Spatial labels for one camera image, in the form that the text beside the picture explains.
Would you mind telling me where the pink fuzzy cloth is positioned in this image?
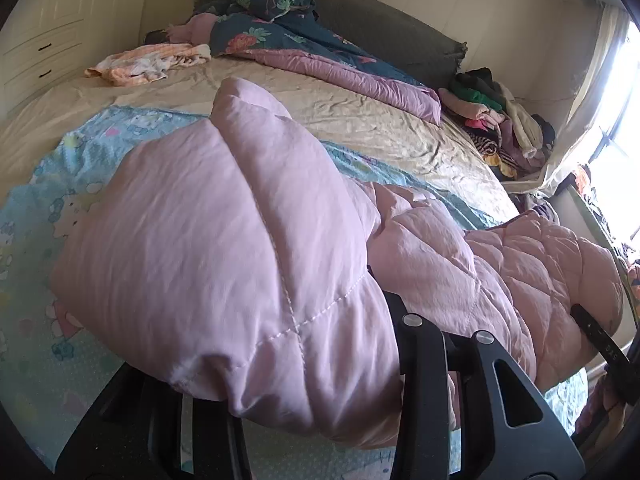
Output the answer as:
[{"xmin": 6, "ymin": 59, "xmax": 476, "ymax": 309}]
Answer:
[{"xmin": 167, "ymin": 12, "xmax": 221, "ymax": 46}]

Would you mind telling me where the cream wardrobe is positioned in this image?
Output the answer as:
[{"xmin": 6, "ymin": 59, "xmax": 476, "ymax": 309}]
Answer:
[{"xmin": 0, "ymin": 0, "xmax": 151, "ymax": 116}]

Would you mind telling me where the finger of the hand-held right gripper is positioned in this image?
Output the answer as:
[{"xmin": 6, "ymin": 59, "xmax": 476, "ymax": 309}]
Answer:
[{"xmin": 570, "ymin": 304, "xmax": 632, "ymax": 377}]

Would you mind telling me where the blue cartoon printed blanket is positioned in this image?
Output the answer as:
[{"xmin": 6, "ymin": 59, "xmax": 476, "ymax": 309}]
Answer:
[{"xmin": 0, "ymin": 105, "xmax": 591, "ymax": 480}]

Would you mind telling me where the pile of folded clothes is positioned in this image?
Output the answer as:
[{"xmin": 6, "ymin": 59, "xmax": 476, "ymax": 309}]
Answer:
[{"xmin": 439, "ymin": 67, "xmax": 557, "ymax": 182}]

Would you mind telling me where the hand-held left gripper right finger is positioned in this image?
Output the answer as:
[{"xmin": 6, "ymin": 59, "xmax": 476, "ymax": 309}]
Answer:
[{"xmin": 367, "ymin": 265, "xmax": 587, "ymax": 480}]

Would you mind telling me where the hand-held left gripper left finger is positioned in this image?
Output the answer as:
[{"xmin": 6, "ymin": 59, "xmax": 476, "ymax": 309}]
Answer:
[{"xmin": 55, "ymin": 360, "xmax": 253, "ymax": 480}]

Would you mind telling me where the cream curtain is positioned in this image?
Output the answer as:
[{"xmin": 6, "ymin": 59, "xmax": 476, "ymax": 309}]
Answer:
[{"xmin": 500, "ymin": 5, "xmax": 637, "ymax": 197}]

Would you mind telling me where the pink quilted jacket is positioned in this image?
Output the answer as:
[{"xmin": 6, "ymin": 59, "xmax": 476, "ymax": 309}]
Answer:
[{"xmin": 50, "ymin": 77, "xmax": 626, "ymax": 453}]

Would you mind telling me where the small peach printed garment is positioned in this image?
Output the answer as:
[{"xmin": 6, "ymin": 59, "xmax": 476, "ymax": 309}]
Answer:
[{"xmin": 84, "ymin": 42, "xmax": 213, "ymax": 87}]

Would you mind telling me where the dark floral quilt pink lining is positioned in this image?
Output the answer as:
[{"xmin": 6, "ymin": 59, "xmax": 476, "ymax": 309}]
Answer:
[{"xmin": 192, "ymin": 0, "xmax": 443, "ymax": 126}]

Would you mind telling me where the grey padded headboard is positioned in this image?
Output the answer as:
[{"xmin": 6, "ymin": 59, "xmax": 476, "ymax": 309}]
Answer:
[{"xmin": 192, "ymin": 0, "xmax": 468, "ymax": 91}]

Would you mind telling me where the beige bed sheet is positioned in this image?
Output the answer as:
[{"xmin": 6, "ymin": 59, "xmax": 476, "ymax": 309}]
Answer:
[{"xmin": 0, "ymin": 55, "xmax": 521, "ymax": 226}]

